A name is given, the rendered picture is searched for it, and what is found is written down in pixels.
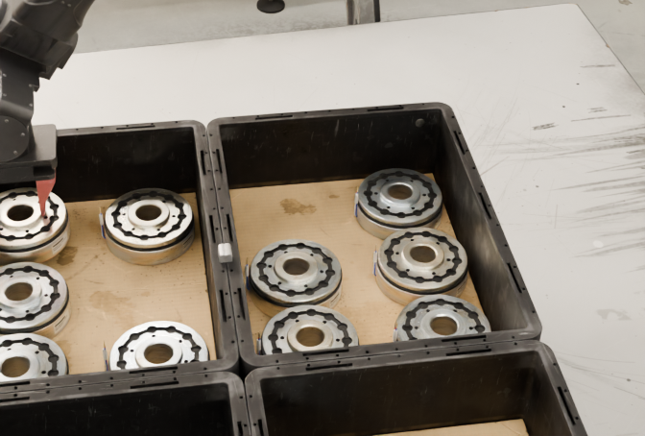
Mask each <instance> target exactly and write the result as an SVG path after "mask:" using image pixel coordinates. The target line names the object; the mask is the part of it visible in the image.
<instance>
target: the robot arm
mask: <svg viewBox="0 0 645 436"><path fill-rule="evenodd" d="M94 1H95V0H0V183H8V182H30V181H36V189H37V195H38V201H39V208H40V212H41V216H44V215H45V209H46V201H47V199H48V197H49V195H50V193H51V191H52V188H53V186H54V184H55V182H56V167H57V166H58V157H57V143H58V134H57V127H56V125H55V124H43V125H32V118H33V115H34V112H35V99H34V92H38V90H39V88H40V80H39V78H42V79H46V80H48V81H50V79H51V78H52V76H53V75H54V73H55V71H56V70H57V68H59V69H61V70H62V69H63V67H64V66H65V65H66V64H67V62H68V60H69V59H70V57H71V56H72V54H73V52H74V50H75V48H76V45H77V42H78V37H79V35H78V31H79V30H80V29H81V27H82V26H83V22H84V17H85V15H86V14H87V12H88V10H89V9H90V7H91V6H92V4H93V3H94Z"/></svg>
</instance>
